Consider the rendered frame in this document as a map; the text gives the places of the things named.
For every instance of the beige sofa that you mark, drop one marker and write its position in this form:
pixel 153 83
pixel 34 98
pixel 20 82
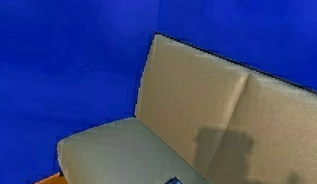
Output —
pixel 182 96

